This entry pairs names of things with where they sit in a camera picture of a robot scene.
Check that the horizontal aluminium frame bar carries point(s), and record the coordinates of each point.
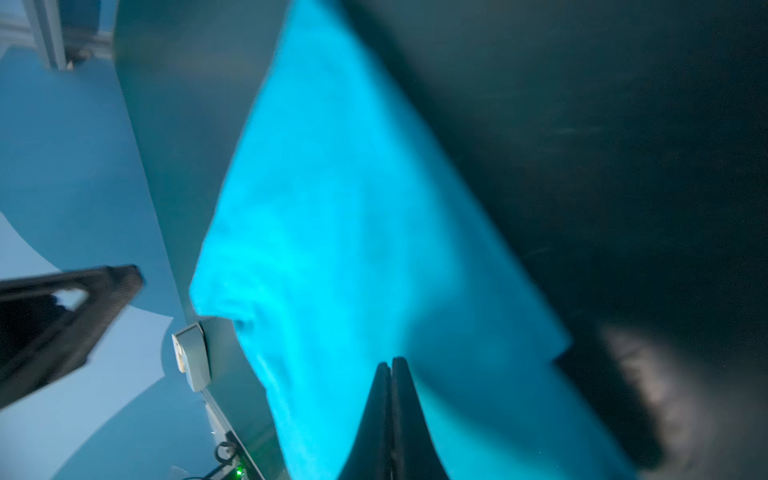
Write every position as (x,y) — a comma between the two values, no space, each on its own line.
(17,32)

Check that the grey white stapler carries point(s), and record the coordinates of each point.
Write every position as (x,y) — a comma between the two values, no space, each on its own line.
(192,357)

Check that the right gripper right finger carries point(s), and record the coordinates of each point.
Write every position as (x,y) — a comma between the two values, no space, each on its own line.
(413,452)

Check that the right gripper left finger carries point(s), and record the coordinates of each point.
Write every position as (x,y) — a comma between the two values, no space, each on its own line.
(370,457)

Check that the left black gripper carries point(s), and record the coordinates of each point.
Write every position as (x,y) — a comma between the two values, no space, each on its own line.
(50,324)

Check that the teal printed t shirt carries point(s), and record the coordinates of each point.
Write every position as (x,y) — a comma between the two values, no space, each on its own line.
(344,238)

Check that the left aluminium frame post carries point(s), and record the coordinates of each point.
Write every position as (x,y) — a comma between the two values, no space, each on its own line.
(43,17)

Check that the front aluminium rail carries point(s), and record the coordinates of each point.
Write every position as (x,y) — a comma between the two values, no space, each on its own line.
(231,457)

